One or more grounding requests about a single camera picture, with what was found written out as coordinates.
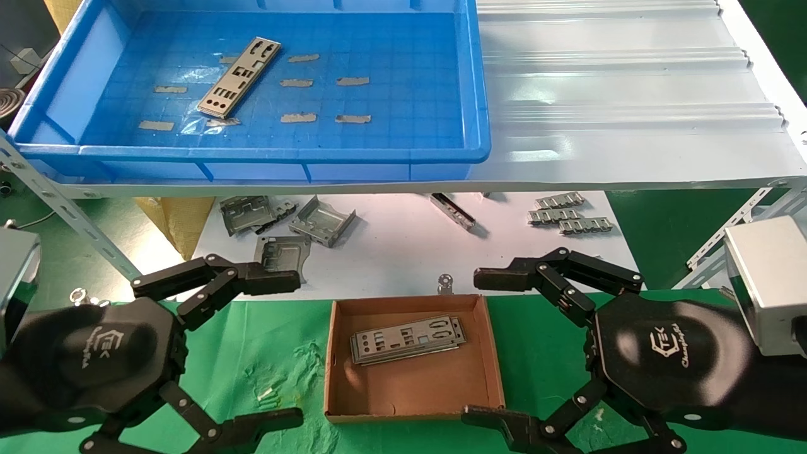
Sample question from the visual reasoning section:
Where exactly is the silver metal I/O shield plate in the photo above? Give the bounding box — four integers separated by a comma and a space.
353, 318, 468, 367
197, 37, 282, 119
351, 315, 465, 363

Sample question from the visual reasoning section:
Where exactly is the silver binder clip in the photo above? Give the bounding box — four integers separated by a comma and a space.
69, 287, 114, 310

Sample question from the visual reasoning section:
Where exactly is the white ridged shelf panel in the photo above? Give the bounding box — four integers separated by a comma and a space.
63, 0, 807, 199

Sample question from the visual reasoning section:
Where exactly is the yellow sheet piece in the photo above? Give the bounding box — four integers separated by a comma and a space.
44, 0, 83, 32

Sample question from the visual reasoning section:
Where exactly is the grey stamped metal part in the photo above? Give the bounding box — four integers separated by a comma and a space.
219, 195, 297, 237

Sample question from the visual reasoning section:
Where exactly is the white paper sheet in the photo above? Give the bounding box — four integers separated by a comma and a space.
189, 192, 648, 302

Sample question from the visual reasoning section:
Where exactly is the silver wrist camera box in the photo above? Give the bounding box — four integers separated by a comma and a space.
0, 228, 42, 357
724, 216, 807, 358

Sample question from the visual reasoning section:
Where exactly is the yellow woven sack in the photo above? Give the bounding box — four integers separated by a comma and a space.
134, 197, 216, 260

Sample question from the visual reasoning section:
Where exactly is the green cloth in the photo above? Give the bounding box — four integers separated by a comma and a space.
0, 290, 807, 454

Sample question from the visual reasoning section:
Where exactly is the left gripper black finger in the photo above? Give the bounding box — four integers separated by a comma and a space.
131, 253, 301, 332

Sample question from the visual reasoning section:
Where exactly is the thin white cable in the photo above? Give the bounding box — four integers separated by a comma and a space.
3, 211, 57, 229

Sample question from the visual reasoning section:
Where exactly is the shallow brown cardboard box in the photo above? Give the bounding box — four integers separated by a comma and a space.
323, 294, 506, 423

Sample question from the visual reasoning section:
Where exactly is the narrow dark metal bar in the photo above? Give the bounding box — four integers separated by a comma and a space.
431, 193, 477, 231

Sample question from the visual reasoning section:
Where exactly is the white plug box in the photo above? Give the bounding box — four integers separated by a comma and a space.
9, 47, 42, 73

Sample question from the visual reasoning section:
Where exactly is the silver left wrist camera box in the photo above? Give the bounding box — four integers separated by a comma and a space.
0, 228, 42, 357

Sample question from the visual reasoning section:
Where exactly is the small ridged metal part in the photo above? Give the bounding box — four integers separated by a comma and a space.
559, 217, 613, 235
528, 209, 582, 226
535, 192, 585, 210

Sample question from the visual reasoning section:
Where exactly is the grey flat metal plate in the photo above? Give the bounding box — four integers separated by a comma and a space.
254, 236, 312, 284

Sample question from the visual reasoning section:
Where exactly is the grey spiral coil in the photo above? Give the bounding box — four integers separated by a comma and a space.
0, 88, 26, 117

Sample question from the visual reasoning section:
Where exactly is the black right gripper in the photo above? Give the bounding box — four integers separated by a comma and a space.
462, 247, 807, 454

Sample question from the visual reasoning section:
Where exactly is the large blue plastic tray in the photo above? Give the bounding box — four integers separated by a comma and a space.
8, 0, 492, 185

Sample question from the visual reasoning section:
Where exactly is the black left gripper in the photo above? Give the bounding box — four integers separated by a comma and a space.
0, 298, 305, 454

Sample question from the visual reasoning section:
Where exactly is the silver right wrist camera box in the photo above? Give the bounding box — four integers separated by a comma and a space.
724, 216, 807, 358

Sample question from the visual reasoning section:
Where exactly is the white slotted steel strut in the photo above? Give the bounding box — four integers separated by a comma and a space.
686, 184, 807, 291

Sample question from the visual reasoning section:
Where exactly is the grey U-shaped metal bracket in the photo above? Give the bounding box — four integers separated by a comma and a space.
289, 195, 357, 248

